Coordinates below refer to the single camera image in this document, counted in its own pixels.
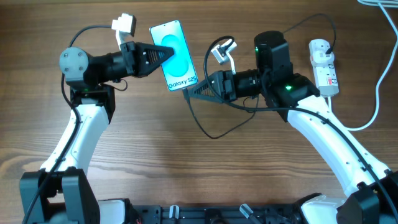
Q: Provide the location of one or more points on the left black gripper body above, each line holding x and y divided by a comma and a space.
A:
129, 58

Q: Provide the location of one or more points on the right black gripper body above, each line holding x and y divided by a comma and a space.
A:
227, 84

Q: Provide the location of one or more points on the teal Galaxy smartphone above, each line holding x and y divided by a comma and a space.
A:
179, 70

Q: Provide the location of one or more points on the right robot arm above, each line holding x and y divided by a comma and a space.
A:
370, 187

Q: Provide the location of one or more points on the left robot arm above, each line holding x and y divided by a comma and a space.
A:
59, 192

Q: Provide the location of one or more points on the white power strip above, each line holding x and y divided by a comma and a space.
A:
325, 77

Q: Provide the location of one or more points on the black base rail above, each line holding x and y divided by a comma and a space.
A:
275, 213

